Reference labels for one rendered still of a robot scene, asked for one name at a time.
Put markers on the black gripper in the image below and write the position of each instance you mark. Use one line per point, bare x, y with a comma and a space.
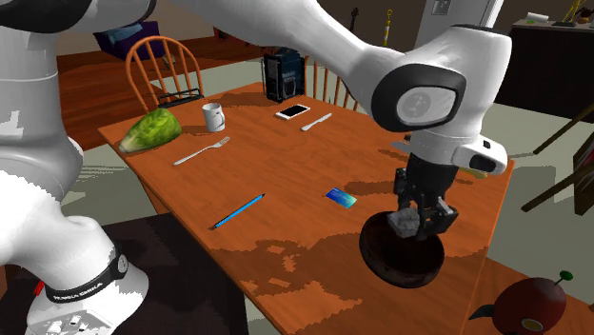
429, 178

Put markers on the grey block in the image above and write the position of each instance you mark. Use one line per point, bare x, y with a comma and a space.
403, 222

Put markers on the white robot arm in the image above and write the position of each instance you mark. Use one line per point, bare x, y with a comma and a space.
297, 28

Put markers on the dark brown bowl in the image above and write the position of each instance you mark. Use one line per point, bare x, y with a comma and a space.
399, 262

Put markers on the yellow-green object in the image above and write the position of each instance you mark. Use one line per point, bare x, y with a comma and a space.
475, 174

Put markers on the blue card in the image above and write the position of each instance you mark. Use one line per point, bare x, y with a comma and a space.
341, 197

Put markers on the silver knife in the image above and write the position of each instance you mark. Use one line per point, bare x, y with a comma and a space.
315, 122

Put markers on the orange wooden table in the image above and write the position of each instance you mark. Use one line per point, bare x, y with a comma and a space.
287, 171

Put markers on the red round kettle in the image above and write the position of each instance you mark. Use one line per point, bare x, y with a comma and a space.
529, 304

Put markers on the orange wooden chair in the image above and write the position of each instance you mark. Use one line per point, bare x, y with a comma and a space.
139, 51
325, 83

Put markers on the white smartphone with black screen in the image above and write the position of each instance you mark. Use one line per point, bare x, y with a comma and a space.
293, 111

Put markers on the blue pen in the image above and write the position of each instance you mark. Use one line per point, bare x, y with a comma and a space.
237, 211

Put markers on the white door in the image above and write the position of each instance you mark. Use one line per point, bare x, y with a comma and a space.
431, 23

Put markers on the dark cabinet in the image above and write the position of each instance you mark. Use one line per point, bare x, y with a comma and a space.
547, 69

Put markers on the black radio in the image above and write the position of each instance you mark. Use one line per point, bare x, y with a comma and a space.
283, 76

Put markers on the white mug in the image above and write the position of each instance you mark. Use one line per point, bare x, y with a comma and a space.
212, 117

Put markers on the silver fork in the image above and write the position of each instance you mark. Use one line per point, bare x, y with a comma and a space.
199, 151

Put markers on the dark robot stand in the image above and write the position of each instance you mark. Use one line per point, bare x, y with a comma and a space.
185, 278

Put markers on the black flat rack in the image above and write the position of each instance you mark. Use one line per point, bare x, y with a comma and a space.
178, 100

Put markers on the green lettuce head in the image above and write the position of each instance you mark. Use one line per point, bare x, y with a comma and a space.
153, 130

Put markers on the purple armchair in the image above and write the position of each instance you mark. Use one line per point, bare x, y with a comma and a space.
125, 44

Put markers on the dark wooden frame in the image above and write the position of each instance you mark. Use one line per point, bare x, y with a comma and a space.
557, 185

